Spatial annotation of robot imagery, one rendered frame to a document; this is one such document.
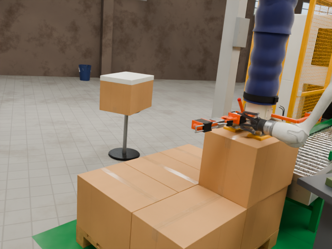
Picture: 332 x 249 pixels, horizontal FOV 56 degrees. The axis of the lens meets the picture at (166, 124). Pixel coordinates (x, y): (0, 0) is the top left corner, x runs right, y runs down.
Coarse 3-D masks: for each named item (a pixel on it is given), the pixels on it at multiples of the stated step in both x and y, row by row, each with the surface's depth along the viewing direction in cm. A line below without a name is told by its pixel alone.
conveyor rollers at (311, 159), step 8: (328, 128) 407; (312, 136) 362; (320, 136) 365; (328, 136) 374; (304, 144) 333; (312, 144) 336; (320, 144) 338; (328, 144) 341; (304, 152) 307; (312, 152) 310; (320, 152) 313; (328, 152) 316; (296, 160) 285; (304, 160) 289; (312, 160) 286; (320, 160) 289; (328, 160) 292; (296, 168) 268; (304, 168) 265; (312, 168) 268; (320, 168) 271
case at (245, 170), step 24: (216, 144) 204; (240, 144) 191; (264, 144) 191; (216, 168) 207; (240, 168) 193; (264, 168) 196; (288, 168) 222; (216, 192) 210; (240, 192) 195; (264, 192) 205
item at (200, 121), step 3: (192, 120) 172; (195, 120) 172; (198, 120) 173; (201, 120) 173; (204, 120) 174; (207, 120) 174; (192, 123) 172; (195, 123) 171; (198, 123) 169; (201, 123) 168; (192, 126) 173; (198, 129) 170; (201, 129) 169
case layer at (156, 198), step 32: (160, 160) 256; (192, 160) 262; (96, 192) 203; (128, 192) 200; (160, 192) 204; (192, 192) 208; (96, 224) 208; (128, 224) 182; (160, 224) 170; (192, 224) 172; (224, 224) 177; (256, 224) 211
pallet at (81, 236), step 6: (78, 228) 227; (78, 234) 228; (84, 234) 221; (276, 234) 245; (78, 240) 230; (84, 240) 225; (90, 240) 217; (264, 240) 231; (270, 240) 239; (276, 240) 249; (84, 246) 227; (96, 246) 212; (258, 246) 224; (264, 246) 242; (270, 246) 243
